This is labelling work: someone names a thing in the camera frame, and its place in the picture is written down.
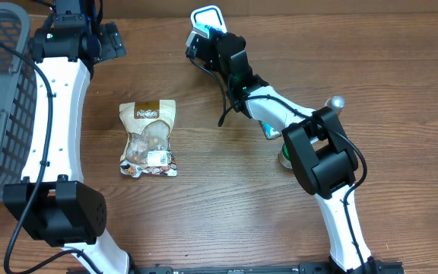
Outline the grey plastic shopping basket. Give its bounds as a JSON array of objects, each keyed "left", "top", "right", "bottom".
[{"left": 0, "top": 2, "right": 37, "bottom": 201}]

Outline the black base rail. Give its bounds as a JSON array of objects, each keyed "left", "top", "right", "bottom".
[{"left": 66, "top": 260, "right": 405, "bottom": 274}]

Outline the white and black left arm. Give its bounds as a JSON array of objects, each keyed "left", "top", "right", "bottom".
[{"left": 3, "top": 22, "right": 133, "bottom": 273}]

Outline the brown mushroom snack bag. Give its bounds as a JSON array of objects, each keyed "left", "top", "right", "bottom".
[{"left": 119, "top": 100, "right": 177, "bottom": 178}]

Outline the yellow dish soap bottle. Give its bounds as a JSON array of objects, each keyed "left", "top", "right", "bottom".
[{"left": 324, "top": 95, "right": 345, "bottom": 116}]

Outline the small teal gum pack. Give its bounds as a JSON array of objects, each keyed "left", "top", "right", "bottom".
[{"left": 259, "top": 121, "right": 281, "bottom": 140}]

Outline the green lid white jar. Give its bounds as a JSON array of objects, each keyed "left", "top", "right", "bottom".
[{"left": 278, "top": 144, "right": 292, "bottom": 169}]

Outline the white barcode scanner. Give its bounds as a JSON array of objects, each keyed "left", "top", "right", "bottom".
[{"left": 190, "top": 5, "right": 227, "bottom": 33}]

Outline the teal snack packet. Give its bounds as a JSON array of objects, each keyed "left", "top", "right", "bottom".
[{"left": 192, "top": 22, "right": 223, "bottom": 39}]

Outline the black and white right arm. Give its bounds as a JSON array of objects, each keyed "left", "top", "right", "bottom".
[{"left": 186, "top": 28, "right": 373, "bottom": 273}]

